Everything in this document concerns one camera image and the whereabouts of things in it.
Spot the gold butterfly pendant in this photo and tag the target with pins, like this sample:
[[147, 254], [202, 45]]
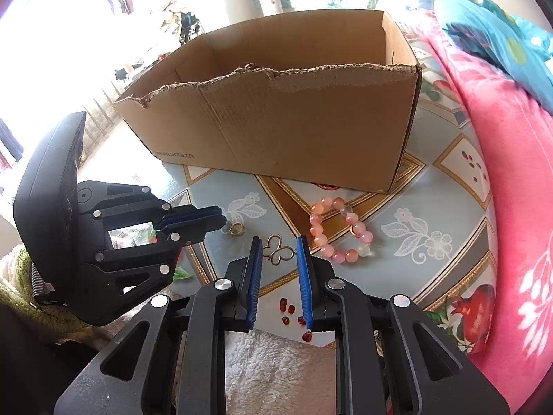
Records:
[[274, 248]]

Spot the pink fleece blanket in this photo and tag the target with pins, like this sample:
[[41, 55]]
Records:
[[518, 181]]

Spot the brown cardboard box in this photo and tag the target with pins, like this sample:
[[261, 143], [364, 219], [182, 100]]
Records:
[[302, 129]]

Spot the green towel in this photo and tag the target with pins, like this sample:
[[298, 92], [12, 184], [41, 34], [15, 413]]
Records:
[[17, 302]]

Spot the white fleece cloth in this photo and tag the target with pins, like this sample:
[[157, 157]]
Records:
[[281, 376]]

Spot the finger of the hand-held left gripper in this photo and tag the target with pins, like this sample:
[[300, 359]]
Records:
[[194, 212], [190, 231]]

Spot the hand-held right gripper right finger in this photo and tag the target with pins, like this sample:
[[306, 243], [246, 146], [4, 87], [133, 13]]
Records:
[[304, 285]]

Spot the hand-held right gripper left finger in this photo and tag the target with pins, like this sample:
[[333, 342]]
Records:
[[255, 285]]

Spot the teal printed blanket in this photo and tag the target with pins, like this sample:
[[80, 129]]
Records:
[[497, 43]]

